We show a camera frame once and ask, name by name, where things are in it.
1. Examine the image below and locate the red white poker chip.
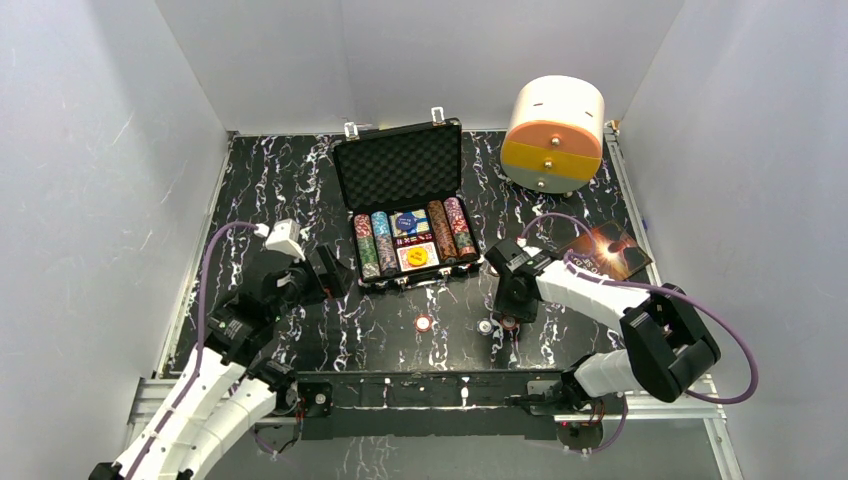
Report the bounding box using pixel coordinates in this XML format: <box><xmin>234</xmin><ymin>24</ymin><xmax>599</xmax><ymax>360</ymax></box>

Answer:
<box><xmin>414</xmin><ymin>315</ymin><xmax>433</xmax><ymax>333</ymax></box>
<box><xmin>500</xmin><ymin>317</ymin><xmax>518</xmax><ymax>331</ymax></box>

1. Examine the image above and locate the blue white poker chip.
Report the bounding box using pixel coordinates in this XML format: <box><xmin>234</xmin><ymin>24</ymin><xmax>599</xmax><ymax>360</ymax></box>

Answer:
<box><xmin>476</xmin><ymin>319</ymin><xmax>495</xmax><ymax>336</ymax></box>

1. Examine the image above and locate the red playing card deck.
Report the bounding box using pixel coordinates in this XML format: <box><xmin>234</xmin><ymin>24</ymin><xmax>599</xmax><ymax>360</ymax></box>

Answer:
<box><xmin>397</xmin><ymin>242</ymin><xmax>440</xmax><ymax>272</ymax></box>

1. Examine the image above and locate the yellow big blind button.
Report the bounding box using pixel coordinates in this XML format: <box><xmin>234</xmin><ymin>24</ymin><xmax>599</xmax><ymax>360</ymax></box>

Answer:
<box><xmin>406</xmin><ymin>247</ymin><xmax>429</xmax><ymax>267</ymax></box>

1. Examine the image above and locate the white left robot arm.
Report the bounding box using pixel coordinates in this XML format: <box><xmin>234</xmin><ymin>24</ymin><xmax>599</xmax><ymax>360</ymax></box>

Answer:
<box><xmin>90</xmin><ymin>245</ymin><xmax>354</xmax><ymax>479</ymax></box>

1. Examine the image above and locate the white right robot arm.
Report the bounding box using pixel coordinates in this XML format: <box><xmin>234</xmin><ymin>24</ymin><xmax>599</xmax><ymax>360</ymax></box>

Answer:
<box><xmin>485</xmin><ymin>240</ymin><xmax>721</xmax><ymax>414</ymax></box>

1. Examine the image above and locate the blue orange chip row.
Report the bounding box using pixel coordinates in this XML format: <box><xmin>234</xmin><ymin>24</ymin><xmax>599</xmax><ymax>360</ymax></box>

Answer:
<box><xmin>371</xmin><ymin>211</ymin><xmax>399</xmax><ymax>276</ymax></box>

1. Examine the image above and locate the pink green chip row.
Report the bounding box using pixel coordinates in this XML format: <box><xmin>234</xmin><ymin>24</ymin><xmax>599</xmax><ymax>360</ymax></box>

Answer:
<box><xmin>443</xmin><ymin>197</ymin><xmax>476</xmax><ymax>261</ymax></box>

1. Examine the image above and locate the brown orange chip row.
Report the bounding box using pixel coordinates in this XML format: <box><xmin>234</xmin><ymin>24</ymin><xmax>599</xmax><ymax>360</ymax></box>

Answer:
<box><xmin>427</xmin><ymin>200</ymin><xmax>458</xmax><ymax>264</ymax></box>

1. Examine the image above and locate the blue small blind button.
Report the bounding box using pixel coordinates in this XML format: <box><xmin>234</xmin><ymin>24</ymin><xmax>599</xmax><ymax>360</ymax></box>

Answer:
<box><xmin>394</xmin><ymin>213</ymin><xmax>418</xmax><ymax>235</ymax></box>

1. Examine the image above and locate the blue playing card deck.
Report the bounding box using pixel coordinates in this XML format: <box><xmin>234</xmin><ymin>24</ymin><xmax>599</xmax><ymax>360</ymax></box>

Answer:
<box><xmin>390</xmin><ymin>209</ymin><xmax>431</xmax><ymax>238</ymax></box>

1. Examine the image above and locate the black poker chip case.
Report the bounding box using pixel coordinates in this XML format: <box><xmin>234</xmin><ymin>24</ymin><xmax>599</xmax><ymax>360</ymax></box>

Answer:
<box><xmin>331</xmin><ymin>107</ymin><xmax>483</xmax><ymax>291</ymax></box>

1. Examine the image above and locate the dark sunburst cover book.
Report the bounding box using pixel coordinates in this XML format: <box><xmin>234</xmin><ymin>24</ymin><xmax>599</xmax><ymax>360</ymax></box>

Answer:
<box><xmin>564</xmin><ymin>221</ymin><xmax>653</xmax><ymax>281</ymax></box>

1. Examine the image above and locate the white orange yellow drawer cabinet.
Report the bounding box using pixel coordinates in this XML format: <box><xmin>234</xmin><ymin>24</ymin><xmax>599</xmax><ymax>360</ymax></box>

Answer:
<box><xmin>500</xmin><ymin>75</ymin><xmax>605</xmax><ymax>196</ymax></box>

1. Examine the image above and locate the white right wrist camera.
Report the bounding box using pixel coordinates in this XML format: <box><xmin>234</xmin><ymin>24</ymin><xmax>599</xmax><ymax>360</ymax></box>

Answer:
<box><xmin>523</xmin><ymin>246</ymin><xmax>544</xmax><ymax>259</ymax></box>

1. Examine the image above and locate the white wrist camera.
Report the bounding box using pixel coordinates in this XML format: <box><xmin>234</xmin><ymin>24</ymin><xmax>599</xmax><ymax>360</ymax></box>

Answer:
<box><xmin>254</xmin><ymin>218</ymin><xmax>306</xmax><ymax>261</ymax></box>
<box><xmin>523</xmin><ymin>246</ymin><xmax>544</xmax><ymax>259</ymax></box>

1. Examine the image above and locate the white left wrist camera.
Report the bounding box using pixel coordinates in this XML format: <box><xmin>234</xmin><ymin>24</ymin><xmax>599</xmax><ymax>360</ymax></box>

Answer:
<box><xmin>254</xmin><ymin>218</ymin><xmax>306</xmax><ymax>261</ymax></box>

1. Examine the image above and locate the aluminium frame rail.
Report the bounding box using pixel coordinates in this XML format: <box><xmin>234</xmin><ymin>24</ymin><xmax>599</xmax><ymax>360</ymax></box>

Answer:
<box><xmin>115</xmin><ymin>374</ymin><xmax>743</xmax><ymax>480</ymax></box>

